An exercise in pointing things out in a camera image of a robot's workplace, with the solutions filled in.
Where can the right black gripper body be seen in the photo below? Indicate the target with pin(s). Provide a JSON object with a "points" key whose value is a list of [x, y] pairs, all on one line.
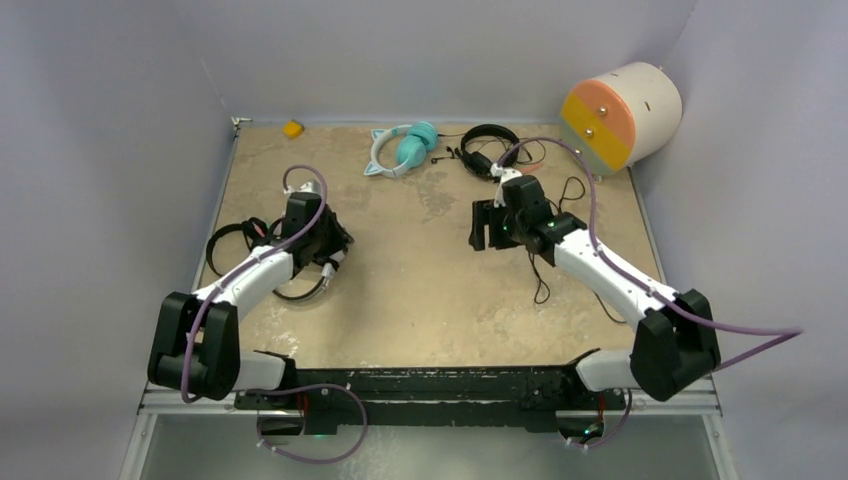
{"points": [[508, 228]]}

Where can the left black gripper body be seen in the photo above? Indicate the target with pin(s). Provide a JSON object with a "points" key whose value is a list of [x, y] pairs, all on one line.
{"points": [[329, 238]]}

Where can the black headphones with pink mic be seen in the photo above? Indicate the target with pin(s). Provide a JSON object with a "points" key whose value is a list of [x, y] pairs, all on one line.
{"points": [[478, 164]]}

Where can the black headphones with cable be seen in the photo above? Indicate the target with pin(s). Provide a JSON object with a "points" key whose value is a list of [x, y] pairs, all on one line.
{"points": [[253, 232]]}

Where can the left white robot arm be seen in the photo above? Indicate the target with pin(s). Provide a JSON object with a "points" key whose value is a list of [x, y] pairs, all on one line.
{"points": [[196, 348]]}

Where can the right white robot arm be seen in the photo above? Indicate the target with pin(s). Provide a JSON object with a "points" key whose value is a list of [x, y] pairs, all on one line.
{"points": [[675, 342]]}

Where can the teal cat ear headphones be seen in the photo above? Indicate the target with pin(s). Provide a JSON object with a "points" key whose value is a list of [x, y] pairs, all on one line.
{"points": [[416, 142]]}

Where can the yellow block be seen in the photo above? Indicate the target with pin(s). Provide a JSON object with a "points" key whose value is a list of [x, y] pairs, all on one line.
{"points": [[292, 129]]}

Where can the round drawer cabinet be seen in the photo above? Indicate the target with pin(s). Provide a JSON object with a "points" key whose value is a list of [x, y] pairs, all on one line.
{"points": [[620, 117]]}

